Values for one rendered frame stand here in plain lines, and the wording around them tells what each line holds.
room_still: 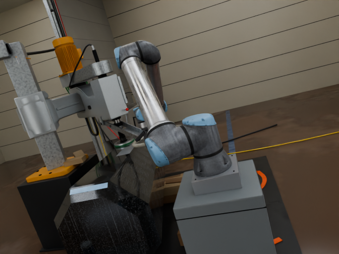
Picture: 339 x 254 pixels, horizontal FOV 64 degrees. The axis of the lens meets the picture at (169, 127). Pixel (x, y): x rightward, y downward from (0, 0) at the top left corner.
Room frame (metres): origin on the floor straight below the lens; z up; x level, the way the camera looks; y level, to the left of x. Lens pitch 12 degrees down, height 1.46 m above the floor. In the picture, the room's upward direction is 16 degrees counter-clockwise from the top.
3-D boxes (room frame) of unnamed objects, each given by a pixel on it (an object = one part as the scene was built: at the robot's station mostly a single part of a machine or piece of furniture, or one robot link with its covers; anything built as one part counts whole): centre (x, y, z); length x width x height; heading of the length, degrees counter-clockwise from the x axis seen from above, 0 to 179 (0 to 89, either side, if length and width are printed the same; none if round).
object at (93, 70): (3.12, 0.72, 1.60); 0.96 x 0.25 x 0.17; 38
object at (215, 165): (1.27, -0.15, 0.98); 0.19 x 0.19 x 0.10
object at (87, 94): (3.17, 0.74, 1.28); 0.74 x 0.23 x 0.49; 38
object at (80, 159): (2.69, 1.01, 0.81); 0.20 x 0.10 x 0.05; 83
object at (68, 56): (3.38, 0.90, 1.88); 0.31 x 0.28 x 0.40; 128
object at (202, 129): (1.26, -0.13, 1.11); 0.17 x 0.15 x 0.18; 100
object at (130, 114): (5.76, 0.81, 0.43); 1.30 x 0.62 x 0.86; 166
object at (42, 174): (2.81, 1.24, 0.76); 0.49 x 0.49 x 0.05; 75
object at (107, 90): (2.91, 0.56, 1.30); 0.36 x 0.22 x 0.45; 38
